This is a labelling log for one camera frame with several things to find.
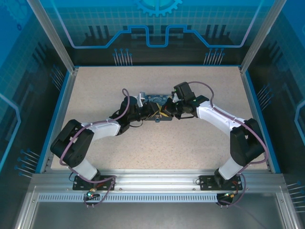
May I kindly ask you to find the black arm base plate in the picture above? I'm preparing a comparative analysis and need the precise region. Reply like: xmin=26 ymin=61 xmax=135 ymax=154
xmin=199 ymin=175 xmax=243 ymax=191
xmin=72 ymin=175 xmax=117 ymax=191

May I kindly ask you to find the aluminium corner post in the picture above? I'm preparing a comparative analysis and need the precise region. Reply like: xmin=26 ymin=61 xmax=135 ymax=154
xmin=26 ymin=0 xmax=80 ymax=73
xmin=239 ymin=0 xmax=281 ymax=74

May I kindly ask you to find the steel bottom panel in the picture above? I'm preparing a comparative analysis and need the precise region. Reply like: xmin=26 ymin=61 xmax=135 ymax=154
xmin=13 ymin=186 xmax=297 ymax=229

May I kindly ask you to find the blue starry night box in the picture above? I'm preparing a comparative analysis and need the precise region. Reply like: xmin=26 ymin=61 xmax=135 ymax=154
xmin=142 ymin=94 xmax=174 ymax=122

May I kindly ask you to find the small connector circuit board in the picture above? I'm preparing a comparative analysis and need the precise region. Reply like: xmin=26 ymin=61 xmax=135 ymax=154
xmin=86 ymin=189 xmax=100 ymax=200
xmin=224 ymin=190 xmax=239 ymax=200

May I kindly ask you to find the aluminium side rail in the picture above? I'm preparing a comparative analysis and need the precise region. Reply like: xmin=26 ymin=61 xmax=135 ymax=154
xmin=39 ymin=67 xmax=79 ymax=174
xmin=239 ymin=66 xmax=274 ymax=173

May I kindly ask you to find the aluminium front rail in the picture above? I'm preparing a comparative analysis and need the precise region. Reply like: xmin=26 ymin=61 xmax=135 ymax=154
xmin=30 ymin=168 xmax=285 ymax=191

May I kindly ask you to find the slotted grey cable duct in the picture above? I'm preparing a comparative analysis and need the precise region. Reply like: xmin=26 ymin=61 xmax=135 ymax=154
xmin=37 ymin=193 xmax=240 ymax=203

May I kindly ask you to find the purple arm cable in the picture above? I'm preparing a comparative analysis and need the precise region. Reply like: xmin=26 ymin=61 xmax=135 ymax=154
xmin=59 ymin=88 xmax=131 ymax=208
xmin=188 ymin=81 xmax=267 ymax=208

